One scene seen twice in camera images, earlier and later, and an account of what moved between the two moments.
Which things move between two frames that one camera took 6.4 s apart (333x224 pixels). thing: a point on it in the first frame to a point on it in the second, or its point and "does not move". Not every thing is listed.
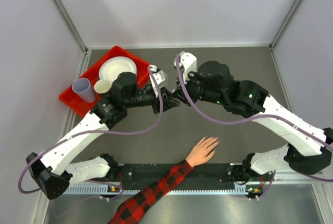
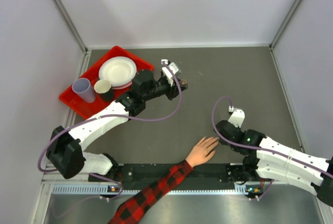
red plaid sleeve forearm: (130, 210) does not move
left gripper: (167, 103) to (173, 91)
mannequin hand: (202, 151) does not move
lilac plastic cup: (82, 87) does not move
